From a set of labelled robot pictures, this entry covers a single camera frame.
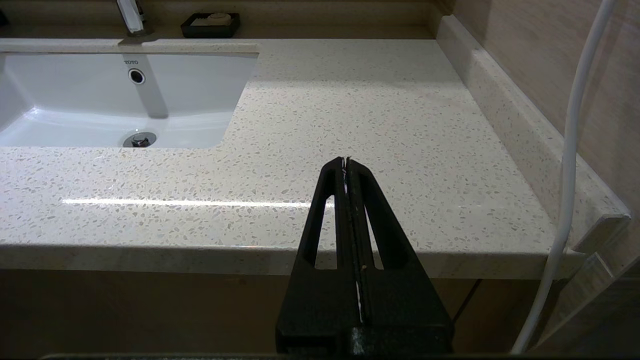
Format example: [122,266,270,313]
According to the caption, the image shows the clear glass panel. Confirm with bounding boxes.
[530,215,640,357]

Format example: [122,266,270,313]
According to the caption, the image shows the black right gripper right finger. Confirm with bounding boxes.
[346,157,454,354]

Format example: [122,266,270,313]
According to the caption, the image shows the chrome sink drain stopper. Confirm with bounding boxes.
[122,131,157,149]

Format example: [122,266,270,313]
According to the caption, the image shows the black soap dish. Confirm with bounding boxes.
[180,12,241,39]

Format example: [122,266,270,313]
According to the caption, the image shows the chrome faucet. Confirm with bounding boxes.
[116,0,155,39]

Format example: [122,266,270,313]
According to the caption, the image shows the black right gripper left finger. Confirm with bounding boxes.
[275,157,362,354]

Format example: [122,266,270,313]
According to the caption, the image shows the white flexible hose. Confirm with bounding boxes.
[510,0,619,355]

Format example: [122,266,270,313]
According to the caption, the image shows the wooden vanity cabinet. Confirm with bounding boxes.
[0,269,566,357]

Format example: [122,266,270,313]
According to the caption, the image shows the metal glass panel bracket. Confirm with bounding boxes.
[570,214,632,256]

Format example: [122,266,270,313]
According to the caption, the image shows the white ceramic sink basin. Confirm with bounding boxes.
[0,50,261,150]

